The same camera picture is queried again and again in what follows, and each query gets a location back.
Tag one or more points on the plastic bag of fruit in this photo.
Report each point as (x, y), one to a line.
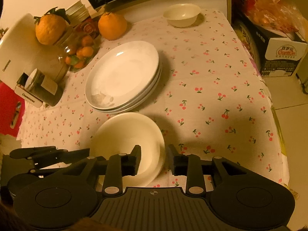
(281, 15)

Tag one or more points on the glass jar with small oranges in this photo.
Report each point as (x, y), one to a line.
(76, 49)

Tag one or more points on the large white bowl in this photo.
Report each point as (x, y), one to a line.
(121, 133)

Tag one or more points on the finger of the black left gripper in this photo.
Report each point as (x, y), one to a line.
(67, 158)
(41, 152)

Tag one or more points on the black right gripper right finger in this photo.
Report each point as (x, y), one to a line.
(189, 166)

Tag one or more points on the white water bottle carton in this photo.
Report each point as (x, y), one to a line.
(279, 54)

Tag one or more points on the dark jar with paper label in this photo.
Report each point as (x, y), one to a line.
(44, 88)

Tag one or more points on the white plate with swirl pattern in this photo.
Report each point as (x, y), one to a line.
(121, 74)

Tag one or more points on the cherry print tablecloth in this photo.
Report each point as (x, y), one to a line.
(210, 100)

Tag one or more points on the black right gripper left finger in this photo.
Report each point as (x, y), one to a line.
(119, 166)

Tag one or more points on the large orange citrus on table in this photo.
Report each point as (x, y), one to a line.
(112, 26)

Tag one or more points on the white appliance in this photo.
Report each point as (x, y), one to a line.
(22, 53)

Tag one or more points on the large orange citrus on jar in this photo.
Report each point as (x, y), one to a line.
(51, 26)

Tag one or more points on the cream bowl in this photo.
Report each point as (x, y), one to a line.
(182, 15)

